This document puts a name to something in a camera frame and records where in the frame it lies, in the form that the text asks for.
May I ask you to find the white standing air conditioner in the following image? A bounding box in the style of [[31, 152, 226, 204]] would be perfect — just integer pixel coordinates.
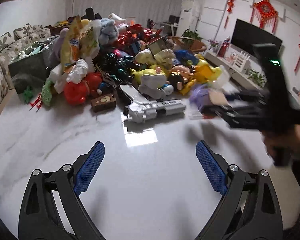
[[175, 0, 200, 37]]

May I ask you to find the black television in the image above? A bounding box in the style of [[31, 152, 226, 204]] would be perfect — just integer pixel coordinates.
[[230, 19, 282, 57]]

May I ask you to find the potted green plant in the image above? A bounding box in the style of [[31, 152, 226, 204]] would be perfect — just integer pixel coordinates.
[[182, 29, 202, 46]]

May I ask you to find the purple octopus toy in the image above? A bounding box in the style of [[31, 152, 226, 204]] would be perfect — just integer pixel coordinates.
[[189, 83, 231, 113]]

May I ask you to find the red plastic toy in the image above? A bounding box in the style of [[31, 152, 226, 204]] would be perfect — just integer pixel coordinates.
[[63, 73, 103, 106]]

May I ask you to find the blue plush toy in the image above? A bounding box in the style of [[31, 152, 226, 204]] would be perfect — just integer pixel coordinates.
[[99, 18, 119, 46]]

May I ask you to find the right hand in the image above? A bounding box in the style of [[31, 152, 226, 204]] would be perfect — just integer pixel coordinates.
[[261, 125, 300, 159]]

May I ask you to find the orange snack bag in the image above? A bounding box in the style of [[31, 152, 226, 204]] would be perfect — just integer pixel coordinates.
[[61, 15, 83, 72]]

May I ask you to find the red chinese knot decoration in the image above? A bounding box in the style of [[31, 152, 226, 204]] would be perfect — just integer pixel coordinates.
[[250, 0, 279, 34]]

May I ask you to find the floral patterned sofa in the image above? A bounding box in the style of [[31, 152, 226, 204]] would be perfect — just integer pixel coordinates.
[[0, 23, 51, 105]]

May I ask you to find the grey dinosaur figure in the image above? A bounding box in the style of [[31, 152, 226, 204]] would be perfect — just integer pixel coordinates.
[[138, 74, 167, 100]]

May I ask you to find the wooden armchair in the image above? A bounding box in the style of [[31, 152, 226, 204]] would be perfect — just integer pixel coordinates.
[[167, 36, 207, 54]]

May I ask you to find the yellow plastic toy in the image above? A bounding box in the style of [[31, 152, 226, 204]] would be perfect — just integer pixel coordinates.
[[193, 60, 222, 84]]

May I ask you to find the silver toy pistol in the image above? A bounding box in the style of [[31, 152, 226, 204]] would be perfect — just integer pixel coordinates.
[[120, 85, 186, 124]]

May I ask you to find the black green monster figure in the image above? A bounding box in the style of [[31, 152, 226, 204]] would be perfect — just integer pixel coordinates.
[[93, 53, 139, 85]]

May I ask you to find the brown wooden block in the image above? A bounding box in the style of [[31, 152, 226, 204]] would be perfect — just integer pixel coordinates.
[[90, 93, 117, 113]]

